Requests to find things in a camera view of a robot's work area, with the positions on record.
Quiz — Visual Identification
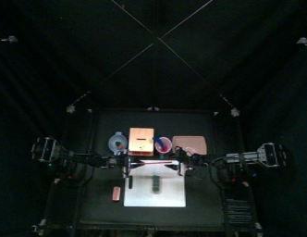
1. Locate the red plastic cup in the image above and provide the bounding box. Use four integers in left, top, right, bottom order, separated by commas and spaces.
153, 136, 174, 155

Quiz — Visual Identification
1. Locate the wooden box with red front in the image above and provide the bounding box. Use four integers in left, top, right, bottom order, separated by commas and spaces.
126, 127, 156, 157

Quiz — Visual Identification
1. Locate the speckled block with green oval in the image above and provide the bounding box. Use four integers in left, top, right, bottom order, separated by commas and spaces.
150, 174, 161, 193

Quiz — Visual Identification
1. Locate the white cutting board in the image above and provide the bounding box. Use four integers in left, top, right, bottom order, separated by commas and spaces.
122, 159, 188, 208

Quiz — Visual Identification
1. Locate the small red white block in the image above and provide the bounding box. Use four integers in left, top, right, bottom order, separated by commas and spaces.
110, 185, 122, 203

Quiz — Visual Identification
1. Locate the thin diagonal brace wire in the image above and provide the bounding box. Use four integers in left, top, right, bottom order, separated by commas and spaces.
65, 0, 213, 114
109, 0, 240, 118

